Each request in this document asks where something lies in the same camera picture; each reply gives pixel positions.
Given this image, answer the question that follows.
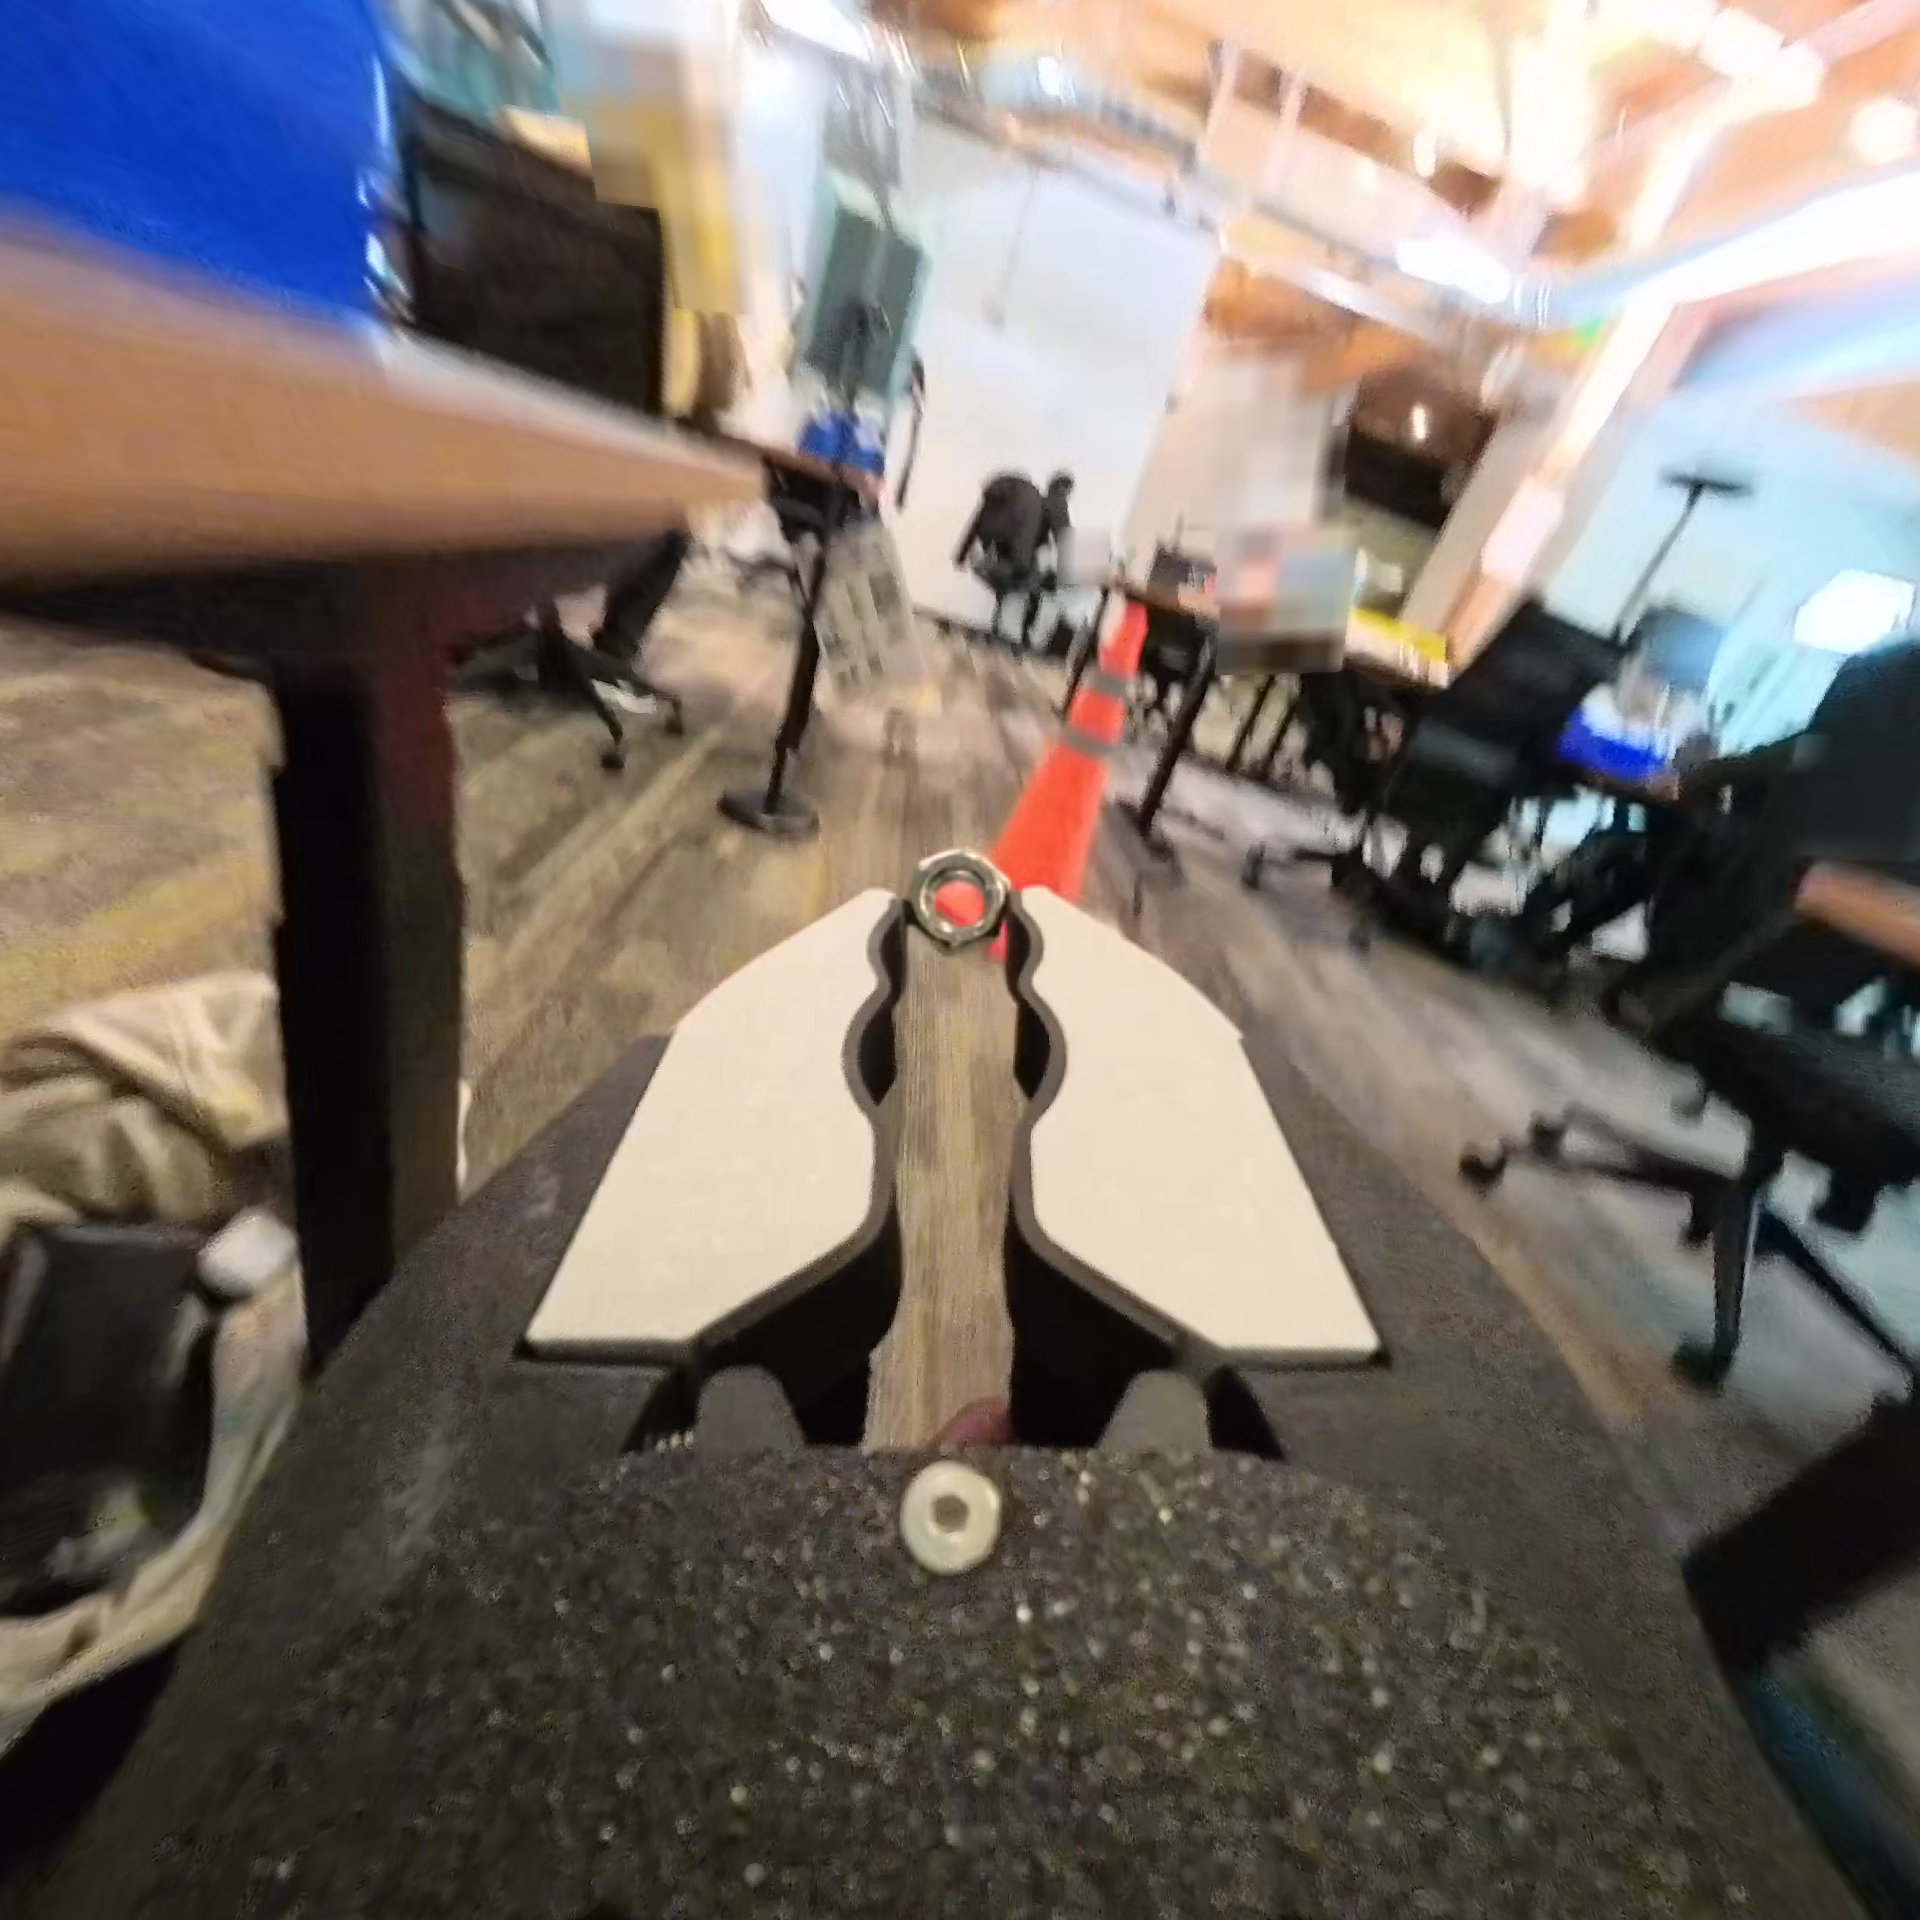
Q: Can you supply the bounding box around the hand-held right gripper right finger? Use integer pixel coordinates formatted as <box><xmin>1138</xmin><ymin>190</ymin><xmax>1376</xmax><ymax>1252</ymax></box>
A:
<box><xmin>1001</xmin><ymin>885</ymin><xmax>1385</xmax><ymax>1449</ymax></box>

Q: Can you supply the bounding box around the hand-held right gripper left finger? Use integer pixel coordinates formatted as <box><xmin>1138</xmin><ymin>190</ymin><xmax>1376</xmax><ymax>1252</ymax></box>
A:
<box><xmin>527</xmin><ymin>890</ymin><xmax>908</xmax><ymax>1449</ymax></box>

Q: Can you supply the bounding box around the silver hex nut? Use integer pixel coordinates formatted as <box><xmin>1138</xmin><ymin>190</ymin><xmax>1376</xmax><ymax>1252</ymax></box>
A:
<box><xmin>905</xmin><ymin>849</ymin><xmax>1013</xmax><ymax>951</ymax></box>

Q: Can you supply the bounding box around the blue plastic bin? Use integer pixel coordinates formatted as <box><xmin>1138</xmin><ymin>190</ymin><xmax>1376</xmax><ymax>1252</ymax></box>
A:
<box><xmin>0</xmin><ymin>0</ymin><xmax>398</xmax><ymax>331</ymax></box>

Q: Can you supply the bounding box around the orange traffic cone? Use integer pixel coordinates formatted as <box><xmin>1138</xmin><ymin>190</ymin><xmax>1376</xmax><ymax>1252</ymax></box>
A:
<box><xmin>982</xmin><ymin>601</ymin><xmax>1152</xmax><ymax>920</ymax></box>

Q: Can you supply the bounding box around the dark table leg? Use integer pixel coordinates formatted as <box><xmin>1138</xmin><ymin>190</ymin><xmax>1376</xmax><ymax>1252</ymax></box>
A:
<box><xmin>268</xmin><ymin>579</ymin><xmax>469</xmax><ymax>1375</ymax></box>

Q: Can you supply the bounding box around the black pole stand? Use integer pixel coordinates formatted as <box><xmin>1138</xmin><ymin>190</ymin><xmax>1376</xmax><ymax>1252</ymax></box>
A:
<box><xmin>717</xmin><ymin>496</ymin><xmax>827</xmax><ymax>841</ymax></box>
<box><xmin>1612</xmin><ymin>467</ymin><xmax>1759</xmax><ymax>646</ymax></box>

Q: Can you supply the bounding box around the black office chair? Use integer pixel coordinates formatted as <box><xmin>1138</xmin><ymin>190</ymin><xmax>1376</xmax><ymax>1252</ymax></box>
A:
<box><xmin>453</xmin><ymin>528</ymin><xmax>696</xmax><ymax>773</ymax></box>
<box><xmin>1244</xmin><ymin>601</ymin><xmax>1631</xmax><ymax>940</ymax></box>
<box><xmin>1463</xmin><ymin>646</ymin><xmax>1920</xmax><ymax>1388</ymax></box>

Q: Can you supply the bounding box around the beige cloth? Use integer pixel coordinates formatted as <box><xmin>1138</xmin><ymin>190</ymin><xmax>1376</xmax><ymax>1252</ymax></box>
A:
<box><xmin>0</xmin><ymin>973</ymin><xmax>311</xmax><ymax>1704</ymax></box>

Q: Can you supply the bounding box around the wooden office table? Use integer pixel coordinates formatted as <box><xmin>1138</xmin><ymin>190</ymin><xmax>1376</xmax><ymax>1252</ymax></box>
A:
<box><xmin>1221</xmin><ymin>601</ymin><xmax>1459</xmax><ymax>781</ymax></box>
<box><xmin>1067</xmin><ymin>572</ymin><xmax>1225</xmax><ymax>872</ymax></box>

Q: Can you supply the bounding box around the dark bag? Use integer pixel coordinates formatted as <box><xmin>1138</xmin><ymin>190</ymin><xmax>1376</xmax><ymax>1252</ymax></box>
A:
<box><xmin>0</xmin><ymin>1222</ymin><xmax>217</xmax><ymax>1615</ymax></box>

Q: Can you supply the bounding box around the dark upright panel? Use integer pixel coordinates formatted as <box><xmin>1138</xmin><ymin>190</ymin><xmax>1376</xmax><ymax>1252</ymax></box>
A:
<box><xmin>403</xmin><ymin>110</ymin><xmax>674</xmax><ymax>411</ymax></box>

